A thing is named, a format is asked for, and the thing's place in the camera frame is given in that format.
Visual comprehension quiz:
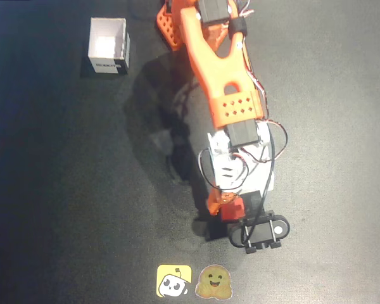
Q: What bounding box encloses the yellow robot sticker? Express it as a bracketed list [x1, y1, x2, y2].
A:
[156, 264, 193, 298]

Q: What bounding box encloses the white cardboard box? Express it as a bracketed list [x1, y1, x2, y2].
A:
[87, 17, 131, 75]

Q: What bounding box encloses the white cable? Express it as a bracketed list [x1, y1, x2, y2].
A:
[231, 0, 273, 123]

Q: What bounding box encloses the black table mat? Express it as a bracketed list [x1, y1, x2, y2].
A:
[0, 0, 380, 304]

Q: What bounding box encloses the red cube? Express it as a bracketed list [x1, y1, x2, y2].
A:
[220, 197, 246, 223]

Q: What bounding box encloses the hugging face emoji sticker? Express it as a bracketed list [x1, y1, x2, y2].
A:
[194, 264, 234, 300]

